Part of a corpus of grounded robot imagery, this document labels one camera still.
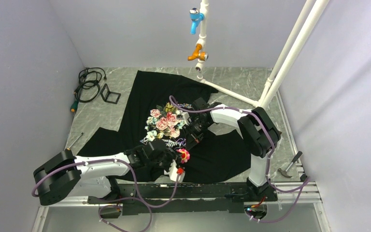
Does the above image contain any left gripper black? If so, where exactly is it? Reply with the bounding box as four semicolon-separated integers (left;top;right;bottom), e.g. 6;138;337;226
147;146;183;173

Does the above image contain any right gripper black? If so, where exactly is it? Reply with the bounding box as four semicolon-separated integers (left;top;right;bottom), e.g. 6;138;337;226
182;118;212;151

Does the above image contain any black floral print t-shirt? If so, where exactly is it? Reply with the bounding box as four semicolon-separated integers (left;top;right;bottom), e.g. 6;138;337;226
78;71;251;184

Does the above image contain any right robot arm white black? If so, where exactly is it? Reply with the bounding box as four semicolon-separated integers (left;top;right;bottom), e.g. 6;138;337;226
182;98;281;201

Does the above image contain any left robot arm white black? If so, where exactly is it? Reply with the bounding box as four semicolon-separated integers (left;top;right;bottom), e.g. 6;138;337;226
31;140;190;206

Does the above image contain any orange tap valve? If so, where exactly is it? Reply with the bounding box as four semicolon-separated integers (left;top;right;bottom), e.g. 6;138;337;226
187;43;209;61

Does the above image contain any claw hammer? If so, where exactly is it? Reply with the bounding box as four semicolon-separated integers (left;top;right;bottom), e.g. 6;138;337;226
277;151;303;178

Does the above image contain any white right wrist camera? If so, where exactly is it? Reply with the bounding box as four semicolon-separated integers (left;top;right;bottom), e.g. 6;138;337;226
176;110;191;126

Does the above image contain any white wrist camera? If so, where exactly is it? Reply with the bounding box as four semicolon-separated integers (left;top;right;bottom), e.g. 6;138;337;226
164;161;185;183
176;110;191;126

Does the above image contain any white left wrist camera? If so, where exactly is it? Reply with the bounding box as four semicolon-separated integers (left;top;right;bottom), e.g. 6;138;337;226
164;161;185;183

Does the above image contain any black rectangular frame stand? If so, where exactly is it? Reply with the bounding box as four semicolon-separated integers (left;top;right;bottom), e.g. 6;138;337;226
100;84;121;104

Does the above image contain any yellow black handled screwdriver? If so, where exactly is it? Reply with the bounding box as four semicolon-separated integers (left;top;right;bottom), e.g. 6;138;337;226
65;132;84;150

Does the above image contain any coiled black cable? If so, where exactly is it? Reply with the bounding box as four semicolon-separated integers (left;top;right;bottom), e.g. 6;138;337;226
73;67;107;104

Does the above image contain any green orange handled screwdriver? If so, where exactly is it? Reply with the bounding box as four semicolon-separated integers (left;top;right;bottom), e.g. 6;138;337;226
70;101;79;113

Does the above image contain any white pvc pipe frame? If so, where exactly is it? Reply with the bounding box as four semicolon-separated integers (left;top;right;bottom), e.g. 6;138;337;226
195;0;329;108

